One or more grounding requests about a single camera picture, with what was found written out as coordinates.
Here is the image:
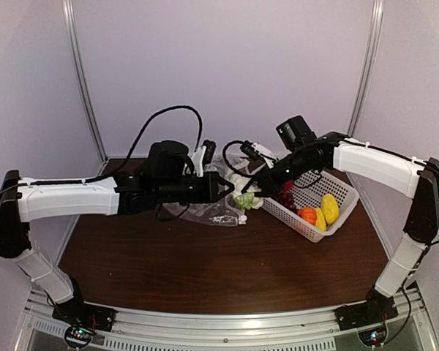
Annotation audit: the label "left aluminium frame post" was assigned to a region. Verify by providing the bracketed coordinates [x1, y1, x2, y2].
[61, 0, 108, 163]

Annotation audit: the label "aluminium frame post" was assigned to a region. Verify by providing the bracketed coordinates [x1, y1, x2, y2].
[348, 0, 384, 136]
[61, 0, 108, 163]

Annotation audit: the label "round circuit board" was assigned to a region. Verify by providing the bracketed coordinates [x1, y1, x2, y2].
[64, 326, 96, 349]
[358, 325, 388, 348]

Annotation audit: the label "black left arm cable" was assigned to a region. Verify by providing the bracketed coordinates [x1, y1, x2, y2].
[0, 105, 204, 253]

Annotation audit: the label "right round circuit board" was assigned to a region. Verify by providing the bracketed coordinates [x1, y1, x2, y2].
[358, 325, 388, 348]

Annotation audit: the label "right aluminium frame post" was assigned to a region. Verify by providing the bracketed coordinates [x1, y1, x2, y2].
[348, 0, 384, 136]

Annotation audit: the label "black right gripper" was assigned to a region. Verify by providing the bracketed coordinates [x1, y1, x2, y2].
[243, 147, 317, 198]

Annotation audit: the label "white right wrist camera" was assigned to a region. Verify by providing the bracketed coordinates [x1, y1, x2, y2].
[240, 140, 278, 163]

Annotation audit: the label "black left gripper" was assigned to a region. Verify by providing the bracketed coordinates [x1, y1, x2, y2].
[156, 170, 235, 203]

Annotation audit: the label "red toy bell pepper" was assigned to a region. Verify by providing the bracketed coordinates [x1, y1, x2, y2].
[282, 181, 294, 192]

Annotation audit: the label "white perforated plastic basket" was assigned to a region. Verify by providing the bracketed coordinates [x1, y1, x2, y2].
[262, 171, 359, 243]

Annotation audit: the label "white toy cauliflower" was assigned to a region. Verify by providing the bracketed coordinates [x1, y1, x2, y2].
[227, 173, 263, 211]

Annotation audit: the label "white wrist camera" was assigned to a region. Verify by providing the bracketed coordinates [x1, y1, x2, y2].
[190, 140, 217, 177]
[240, 140, 278, 163]

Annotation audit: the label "yellow toy banana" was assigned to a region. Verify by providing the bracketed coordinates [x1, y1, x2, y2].
[314, 208, 327, 232]

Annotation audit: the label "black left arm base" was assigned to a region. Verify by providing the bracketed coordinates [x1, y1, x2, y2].
[52, 279, 116, 332]

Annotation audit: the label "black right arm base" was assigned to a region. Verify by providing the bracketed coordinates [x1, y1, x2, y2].
[334, 284, 401, 331]

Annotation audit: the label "yellow toy pepper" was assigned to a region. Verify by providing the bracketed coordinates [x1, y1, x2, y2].
[321, 194, 339, 224]

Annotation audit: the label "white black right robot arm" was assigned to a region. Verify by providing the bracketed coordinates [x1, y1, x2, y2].
[248, 116, 439, 323]

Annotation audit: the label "dark red toy grapes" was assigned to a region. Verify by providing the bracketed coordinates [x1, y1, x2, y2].
[274, 192, 298, 214]

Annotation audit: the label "left round circuit board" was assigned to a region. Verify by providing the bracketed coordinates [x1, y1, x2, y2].
[64, 326, 96, 349]

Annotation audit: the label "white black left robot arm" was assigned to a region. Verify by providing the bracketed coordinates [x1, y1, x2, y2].
[0, 140, 234, 325]

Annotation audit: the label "clear zip top bag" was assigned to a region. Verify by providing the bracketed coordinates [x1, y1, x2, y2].
[160, 153, 279, 227]

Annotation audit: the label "orange toy pumpkin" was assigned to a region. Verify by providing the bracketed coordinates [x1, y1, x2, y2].
[297, 207, 316, 226]

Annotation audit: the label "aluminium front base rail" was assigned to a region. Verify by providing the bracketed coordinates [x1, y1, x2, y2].
[11, 287, 439, 350]

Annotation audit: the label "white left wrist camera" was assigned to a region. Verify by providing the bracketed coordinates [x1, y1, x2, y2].
[190, 140, 217, 177]

